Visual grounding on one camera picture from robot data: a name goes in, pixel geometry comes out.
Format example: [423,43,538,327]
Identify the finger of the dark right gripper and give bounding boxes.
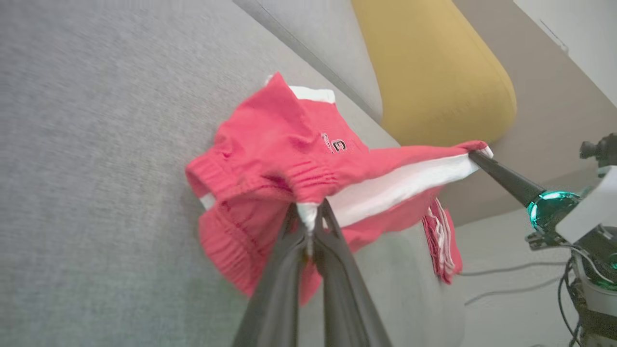
[469,150,545,208]

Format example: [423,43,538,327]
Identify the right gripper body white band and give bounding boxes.
[526,166,617,249]

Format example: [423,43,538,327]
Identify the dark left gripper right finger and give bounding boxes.
[312,199,392,347]

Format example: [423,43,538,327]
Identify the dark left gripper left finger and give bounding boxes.
[232,202,309,347]

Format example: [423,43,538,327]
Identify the red white sports garment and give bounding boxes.
[186,71,493,307]

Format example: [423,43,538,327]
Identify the yellow pillow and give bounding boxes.
[351,0,517,147]

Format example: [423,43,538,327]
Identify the grey sofa back cushion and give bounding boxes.
[234,0,401,147]

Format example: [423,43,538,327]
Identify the grey fabric sofa seat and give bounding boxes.
[0,0,466,347]

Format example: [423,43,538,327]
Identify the grey floor cable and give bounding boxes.
[457,260,572,277]
[464,276,565,307]

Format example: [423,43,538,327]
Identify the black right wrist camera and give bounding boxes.
[580,133,617,168]

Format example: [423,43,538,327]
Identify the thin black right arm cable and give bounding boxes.
[557,246,585,347]

